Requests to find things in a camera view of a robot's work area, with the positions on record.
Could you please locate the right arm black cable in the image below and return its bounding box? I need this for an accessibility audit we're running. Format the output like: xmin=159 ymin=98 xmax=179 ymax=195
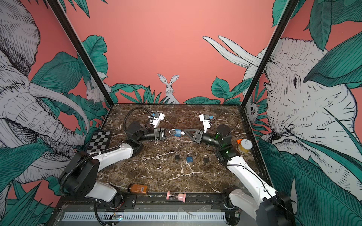
xmin=212 ymin=111 xmax=239 ymax=131

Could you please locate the blue padlock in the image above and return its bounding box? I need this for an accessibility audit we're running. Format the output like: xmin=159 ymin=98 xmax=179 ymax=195
xmin=174 ymin=129 xmax=182 ymax=137
xmin=186 ymin=154 xmax=193 ymax=163

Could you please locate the amber brown bottle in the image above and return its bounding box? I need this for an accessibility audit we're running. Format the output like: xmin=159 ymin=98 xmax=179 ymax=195
xmin=128 ymin=184 xmax=148 ymax=195

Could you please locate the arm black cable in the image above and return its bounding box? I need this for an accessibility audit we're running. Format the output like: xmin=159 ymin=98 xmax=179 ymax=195
xmin=123 ymin=106 xmax=152 ymax=133
xmin=212 ymin=111 xmax=239 ymax=131

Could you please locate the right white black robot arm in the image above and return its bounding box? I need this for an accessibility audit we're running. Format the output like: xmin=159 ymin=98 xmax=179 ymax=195
xmin=181 ymin=124 xmax=296 ymax=226

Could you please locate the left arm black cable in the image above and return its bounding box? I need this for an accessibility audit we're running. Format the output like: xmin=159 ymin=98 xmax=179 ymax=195
xmin=123 ymin=106 xmax=152 ymax=133

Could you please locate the black white checkerboard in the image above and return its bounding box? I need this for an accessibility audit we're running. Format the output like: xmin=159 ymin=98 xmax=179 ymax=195
xmin=86 ymin=130 xmax=112 ymax=153

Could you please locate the black frame post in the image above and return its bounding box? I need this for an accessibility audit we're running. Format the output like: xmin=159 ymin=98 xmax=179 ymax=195
xmin=241 ymin=0 xmax=298 ymax=107
xmin=47 ymin=0 xmax=114 ymax=108

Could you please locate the white perforated strip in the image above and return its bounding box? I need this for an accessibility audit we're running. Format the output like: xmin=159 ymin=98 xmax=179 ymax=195
xmin=61 ymin=212 xmax=226 ymax=222

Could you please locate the black mounting rail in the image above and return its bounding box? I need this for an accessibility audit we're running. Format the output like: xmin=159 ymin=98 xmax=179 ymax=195
xmin=56 ymin=192 xmax=240 ymax=212

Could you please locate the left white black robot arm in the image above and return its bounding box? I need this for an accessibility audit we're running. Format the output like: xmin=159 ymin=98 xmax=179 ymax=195
xmin=59 ymin=121 xmax=177 ymax=202

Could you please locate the pink hourglass timer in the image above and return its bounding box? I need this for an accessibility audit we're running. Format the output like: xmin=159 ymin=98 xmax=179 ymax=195
xmin=166 ymin=191 xmax=186 ymax=203

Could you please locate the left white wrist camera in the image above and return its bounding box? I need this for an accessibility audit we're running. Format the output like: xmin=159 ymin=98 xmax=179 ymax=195
xmin=149 ymin=112 xmax=165 ymax=129

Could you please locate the left black frame post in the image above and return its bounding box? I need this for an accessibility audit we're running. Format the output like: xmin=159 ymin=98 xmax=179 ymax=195
xmin=47 ymin=0 xmax=114 ymax=108

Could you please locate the right black frame post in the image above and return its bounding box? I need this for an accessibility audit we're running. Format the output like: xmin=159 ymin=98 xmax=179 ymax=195
xmin=241 ymin=0 xmax=298 ymax=107

